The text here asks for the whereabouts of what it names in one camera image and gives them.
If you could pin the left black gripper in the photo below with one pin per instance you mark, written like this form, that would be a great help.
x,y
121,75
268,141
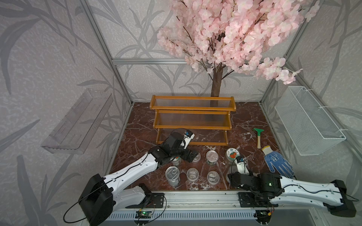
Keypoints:
x,y
192,156

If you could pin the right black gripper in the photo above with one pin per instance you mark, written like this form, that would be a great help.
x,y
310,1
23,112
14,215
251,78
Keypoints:
x,y
230,176

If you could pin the small clear tub pink label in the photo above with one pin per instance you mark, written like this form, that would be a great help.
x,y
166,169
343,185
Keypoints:
x,y
196,159

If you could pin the small clear tub red label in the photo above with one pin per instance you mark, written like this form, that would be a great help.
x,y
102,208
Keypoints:
x,y
192,174

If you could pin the green silver-top tin can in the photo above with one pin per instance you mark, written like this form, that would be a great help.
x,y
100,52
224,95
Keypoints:
x,y
212,157

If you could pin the green white tin can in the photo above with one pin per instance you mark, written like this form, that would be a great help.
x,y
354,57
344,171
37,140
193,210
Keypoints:
x,y
172,175

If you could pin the clear jar red label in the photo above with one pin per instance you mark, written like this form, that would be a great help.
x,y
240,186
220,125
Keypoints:
x,y
231,154

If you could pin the orange wooden three-tier shelf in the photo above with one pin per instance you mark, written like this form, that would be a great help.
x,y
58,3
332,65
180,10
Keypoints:
x,y
193,113

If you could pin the tall jar strawberry lid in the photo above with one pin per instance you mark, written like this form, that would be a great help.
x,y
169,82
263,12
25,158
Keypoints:
x,y
177,161

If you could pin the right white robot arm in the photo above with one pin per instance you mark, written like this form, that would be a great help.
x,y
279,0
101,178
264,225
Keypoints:
x,y
271,190

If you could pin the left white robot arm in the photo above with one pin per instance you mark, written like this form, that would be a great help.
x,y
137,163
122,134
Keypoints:
x,y
114,183

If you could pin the blue white work glove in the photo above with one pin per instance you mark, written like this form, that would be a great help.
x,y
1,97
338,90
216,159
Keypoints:
x,y
277,163

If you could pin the green circuit board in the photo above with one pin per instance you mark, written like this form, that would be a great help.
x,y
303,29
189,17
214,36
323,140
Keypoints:
x,y
144,214

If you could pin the pink blossom artificial tree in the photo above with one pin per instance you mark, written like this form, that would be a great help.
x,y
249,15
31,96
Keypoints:
x,y
225,37

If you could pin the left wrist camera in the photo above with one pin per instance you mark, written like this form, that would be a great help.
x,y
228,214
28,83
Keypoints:
x,y
188,136

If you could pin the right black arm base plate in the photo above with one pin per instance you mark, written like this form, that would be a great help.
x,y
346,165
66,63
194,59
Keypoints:
x,y
250,200

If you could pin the aluminium front rail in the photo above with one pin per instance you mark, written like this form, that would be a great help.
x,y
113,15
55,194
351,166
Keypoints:
x,y
181,199

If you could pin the right circuit board with wires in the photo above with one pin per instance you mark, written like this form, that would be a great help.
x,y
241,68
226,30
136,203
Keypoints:
x,y
263,217

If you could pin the green scraper wooden handle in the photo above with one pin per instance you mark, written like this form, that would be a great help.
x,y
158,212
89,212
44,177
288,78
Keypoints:
x,y
258,131

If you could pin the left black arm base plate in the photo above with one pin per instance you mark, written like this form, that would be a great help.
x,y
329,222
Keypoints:
x,y
153,200

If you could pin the white wire mesh basket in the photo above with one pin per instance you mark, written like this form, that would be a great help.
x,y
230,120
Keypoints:
x,y
309,126

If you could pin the clear acrylic wall shelf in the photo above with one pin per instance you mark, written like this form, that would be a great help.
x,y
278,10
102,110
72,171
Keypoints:
x,y
76,130

